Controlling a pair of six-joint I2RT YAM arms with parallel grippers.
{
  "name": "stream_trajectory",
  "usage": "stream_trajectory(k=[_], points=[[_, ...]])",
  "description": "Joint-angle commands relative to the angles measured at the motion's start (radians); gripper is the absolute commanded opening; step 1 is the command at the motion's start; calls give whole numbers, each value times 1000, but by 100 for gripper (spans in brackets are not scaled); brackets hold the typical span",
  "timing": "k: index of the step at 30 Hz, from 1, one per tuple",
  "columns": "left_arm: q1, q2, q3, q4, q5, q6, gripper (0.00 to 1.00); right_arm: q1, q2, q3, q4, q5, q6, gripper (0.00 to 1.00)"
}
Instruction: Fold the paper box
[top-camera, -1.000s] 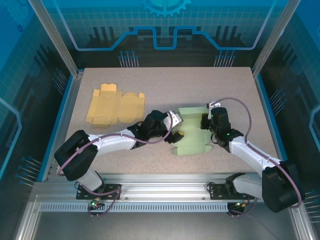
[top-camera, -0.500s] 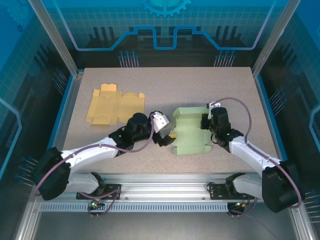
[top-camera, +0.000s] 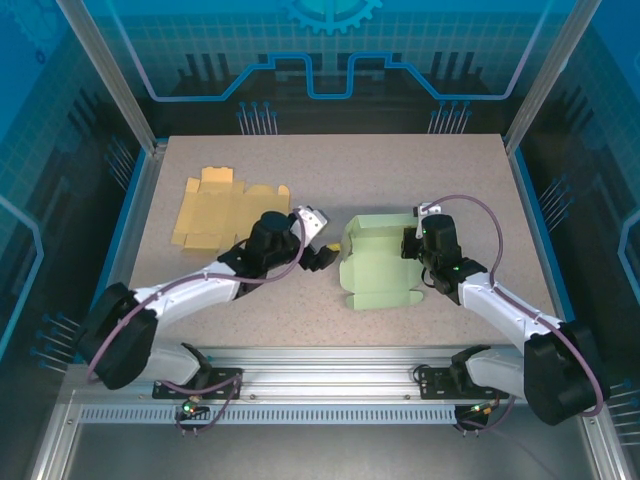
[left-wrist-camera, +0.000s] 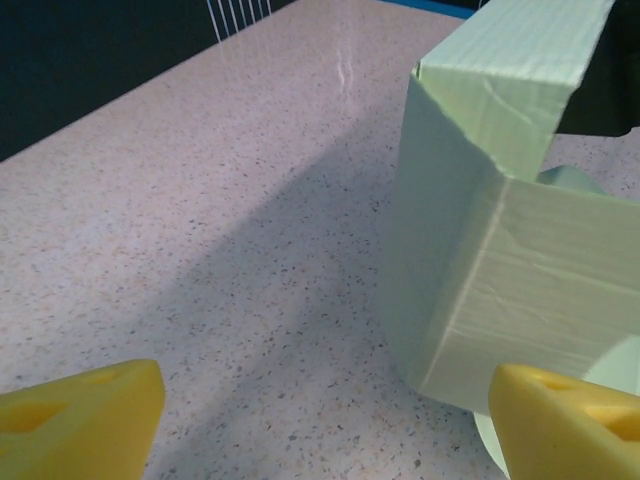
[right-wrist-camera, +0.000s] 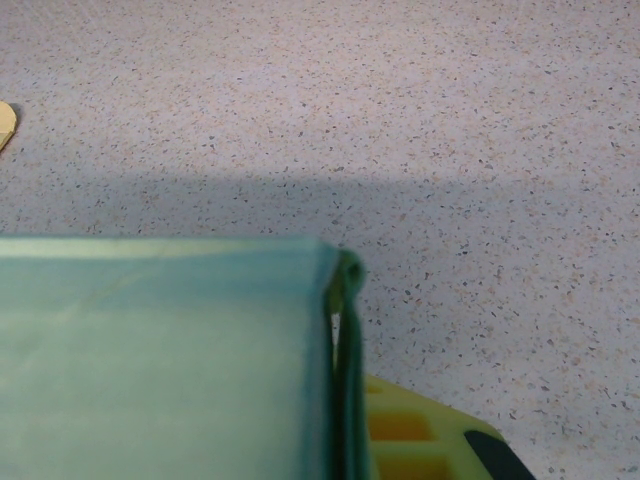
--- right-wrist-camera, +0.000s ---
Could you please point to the green paper box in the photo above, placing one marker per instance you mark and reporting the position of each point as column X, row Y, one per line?
column 150, row 375

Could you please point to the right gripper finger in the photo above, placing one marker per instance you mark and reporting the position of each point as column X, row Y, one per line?
column 425, row 440

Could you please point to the yellow paper box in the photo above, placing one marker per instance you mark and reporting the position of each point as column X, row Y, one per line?
column 6, row 122

